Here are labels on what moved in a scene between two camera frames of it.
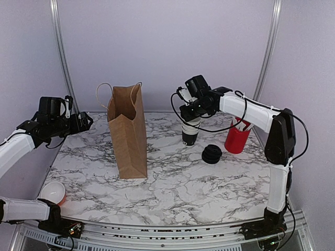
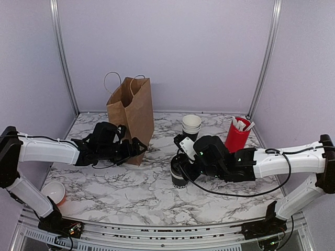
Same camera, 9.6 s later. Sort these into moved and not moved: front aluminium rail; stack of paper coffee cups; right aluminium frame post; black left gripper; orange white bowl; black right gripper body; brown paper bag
Moved: black right gripper body; brown paper bag; black left gripper
Not moved: stack of paper coffee cups; front aluminium rail; orange white bowl; right aluminium frame post
